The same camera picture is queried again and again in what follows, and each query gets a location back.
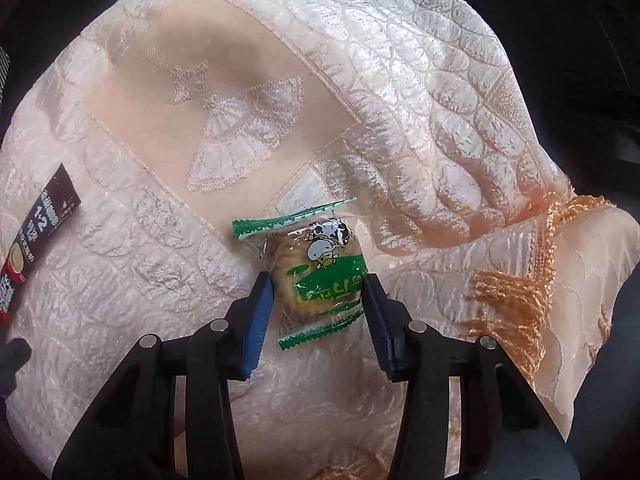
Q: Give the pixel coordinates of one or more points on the Nescafe coffee stick sachet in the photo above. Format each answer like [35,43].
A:
[57,201]

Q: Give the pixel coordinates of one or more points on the green cartoon biscuit packet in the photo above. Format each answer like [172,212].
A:
[316,265]

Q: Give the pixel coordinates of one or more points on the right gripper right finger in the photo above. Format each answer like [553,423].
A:
[408,351]

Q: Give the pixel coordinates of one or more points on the peach embroidered fringed cloth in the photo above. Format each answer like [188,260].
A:
[175,117]

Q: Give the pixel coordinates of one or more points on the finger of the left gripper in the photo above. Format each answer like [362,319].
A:
[13,356]

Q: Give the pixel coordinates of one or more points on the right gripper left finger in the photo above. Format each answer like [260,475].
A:
[222,351]

